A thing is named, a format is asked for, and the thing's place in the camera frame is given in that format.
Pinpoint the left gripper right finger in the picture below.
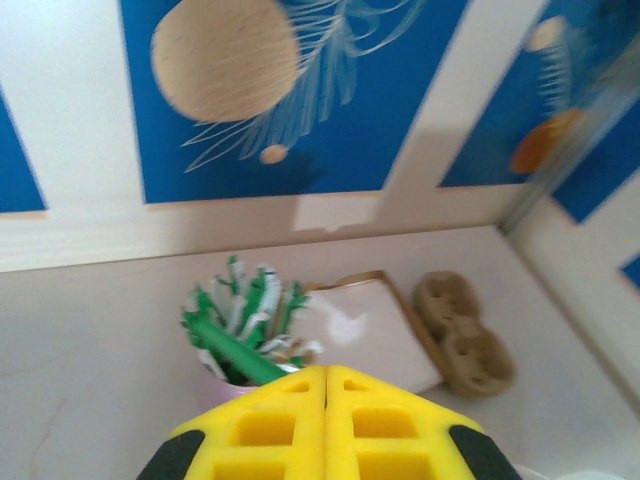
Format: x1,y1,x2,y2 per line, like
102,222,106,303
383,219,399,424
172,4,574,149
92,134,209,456
325,365,524,480

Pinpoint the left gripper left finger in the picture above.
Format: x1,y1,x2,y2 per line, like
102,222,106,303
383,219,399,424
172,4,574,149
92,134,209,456
137,365,328,480

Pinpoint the pink holder cup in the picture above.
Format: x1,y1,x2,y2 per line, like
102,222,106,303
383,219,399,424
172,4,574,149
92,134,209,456
198,357,281,416

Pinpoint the white stick sachet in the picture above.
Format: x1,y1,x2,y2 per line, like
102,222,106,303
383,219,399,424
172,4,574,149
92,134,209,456
279,282,324,369
209,257,246,326

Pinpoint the white napkin stack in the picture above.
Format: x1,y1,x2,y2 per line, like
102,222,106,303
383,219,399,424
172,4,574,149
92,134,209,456
305,279,444,394

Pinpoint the green stick sachet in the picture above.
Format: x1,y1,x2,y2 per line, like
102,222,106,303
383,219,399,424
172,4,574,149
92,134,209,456
182,312,289,387
247,267,281,346

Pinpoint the brown cardboard napkin box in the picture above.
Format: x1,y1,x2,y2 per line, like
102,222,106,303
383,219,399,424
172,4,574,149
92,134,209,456
303,269,447,396

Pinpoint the brown pulp cup carrier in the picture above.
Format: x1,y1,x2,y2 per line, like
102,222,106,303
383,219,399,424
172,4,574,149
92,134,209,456
412,269,517,400

